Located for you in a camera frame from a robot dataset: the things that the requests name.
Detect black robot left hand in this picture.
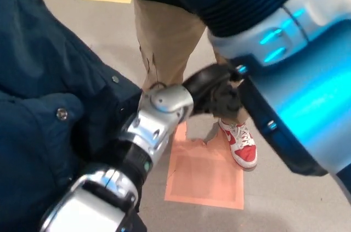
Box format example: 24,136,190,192
182,63,249,120

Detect dark teal long coat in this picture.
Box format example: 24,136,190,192
0,0,150,232

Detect beige trousers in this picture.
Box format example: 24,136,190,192
133,0,250,127

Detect red white left sneaker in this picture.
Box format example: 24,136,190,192
218,118,258,172

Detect orange square floor marking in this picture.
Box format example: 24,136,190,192
163,121,245,211

